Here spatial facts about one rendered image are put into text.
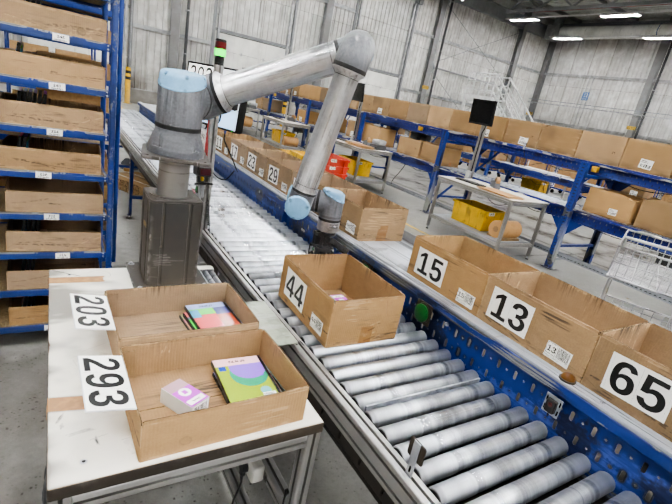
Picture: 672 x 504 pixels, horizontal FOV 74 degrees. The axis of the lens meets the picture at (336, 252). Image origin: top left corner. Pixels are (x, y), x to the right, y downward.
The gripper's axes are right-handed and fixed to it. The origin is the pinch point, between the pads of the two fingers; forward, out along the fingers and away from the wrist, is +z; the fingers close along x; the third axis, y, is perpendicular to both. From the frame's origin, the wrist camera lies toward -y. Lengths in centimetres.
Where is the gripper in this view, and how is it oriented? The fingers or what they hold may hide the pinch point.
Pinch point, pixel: (322, 275)
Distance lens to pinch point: 189.2
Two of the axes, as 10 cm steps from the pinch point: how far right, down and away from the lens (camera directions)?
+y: -8.4, 0.1, -5.4
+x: 5.0, 3.7, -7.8
